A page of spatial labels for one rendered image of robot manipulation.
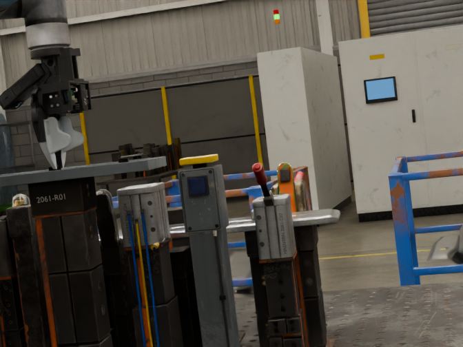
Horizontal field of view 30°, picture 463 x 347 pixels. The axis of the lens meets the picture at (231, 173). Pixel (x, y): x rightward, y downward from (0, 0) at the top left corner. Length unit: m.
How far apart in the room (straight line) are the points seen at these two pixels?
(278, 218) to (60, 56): 0.50
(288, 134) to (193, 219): 8.14
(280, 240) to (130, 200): 0.30
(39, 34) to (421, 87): 8.14
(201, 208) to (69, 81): 0.32
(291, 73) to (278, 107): 0.41
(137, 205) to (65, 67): 0.32
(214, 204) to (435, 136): 8.09
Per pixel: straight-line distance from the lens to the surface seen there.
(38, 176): 1.55
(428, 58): 9.54
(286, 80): 9.63
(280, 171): 1.99
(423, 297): 2.36
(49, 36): 1.56
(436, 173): 3.47
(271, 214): 1.66
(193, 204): 1.51
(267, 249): 1.67
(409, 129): 9.54
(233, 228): 1.79
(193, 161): 1.51
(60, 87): 1.55
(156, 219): 1.70
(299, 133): 9.61
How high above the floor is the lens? 1.20
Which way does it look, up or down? 3 degrees down
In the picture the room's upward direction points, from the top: 7 degrees counter-clockwise
